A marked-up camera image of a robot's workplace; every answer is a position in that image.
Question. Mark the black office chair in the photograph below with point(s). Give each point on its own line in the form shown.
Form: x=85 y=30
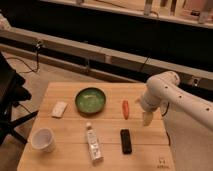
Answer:
x=11 y=93

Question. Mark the grey floor rail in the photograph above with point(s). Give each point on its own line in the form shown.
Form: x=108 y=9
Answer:
x=20 y=41

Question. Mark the black remote control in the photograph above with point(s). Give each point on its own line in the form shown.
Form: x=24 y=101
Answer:
x=126 y=141

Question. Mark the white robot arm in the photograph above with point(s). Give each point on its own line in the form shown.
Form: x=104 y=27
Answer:
x=164 y=86

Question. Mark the white paper cup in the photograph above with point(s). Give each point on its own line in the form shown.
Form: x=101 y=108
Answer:
x=43 y=140

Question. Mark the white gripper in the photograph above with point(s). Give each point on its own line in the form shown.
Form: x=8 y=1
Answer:
x=149 y=103

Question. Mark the white sponge block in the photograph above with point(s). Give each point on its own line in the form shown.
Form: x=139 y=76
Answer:
x=59 y=109

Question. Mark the green bowl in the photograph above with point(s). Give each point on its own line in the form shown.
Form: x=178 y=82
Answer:
x=90 y=100

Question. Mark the white plastic bottle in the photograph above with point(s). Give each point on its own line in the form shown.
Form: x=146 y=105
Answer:
x=93 y=144

